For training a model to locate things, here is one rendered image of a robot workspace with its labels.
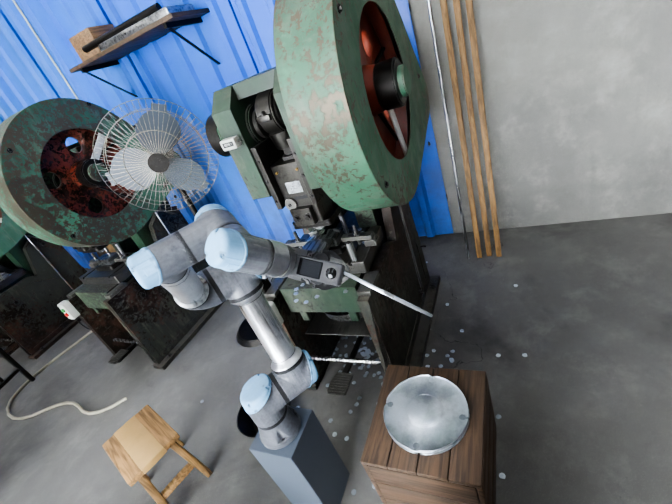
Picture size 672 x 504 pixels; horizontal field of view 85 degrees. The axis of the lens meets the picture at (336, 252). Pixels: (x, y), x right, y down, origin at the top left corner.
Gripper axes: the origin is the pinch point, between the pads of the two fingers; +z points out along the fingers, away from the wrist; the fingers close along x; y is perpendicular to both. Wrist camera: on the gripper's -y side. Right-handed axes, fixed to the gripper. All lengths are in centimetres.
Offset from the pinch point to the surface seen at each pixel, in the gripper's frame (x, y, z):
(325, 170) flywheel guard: -28.3, 19.8, 3.5
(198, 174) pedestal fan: -35, 135, 19
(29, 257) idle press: 49, 380, -8
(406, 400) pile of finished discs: 40, 7, 54
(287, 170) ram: -36, 62, 21
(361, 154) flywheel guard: -32.7, 7.7, 4.1
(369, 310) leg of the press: 13, 30, 54
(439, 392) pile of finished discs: 35, -2, 60
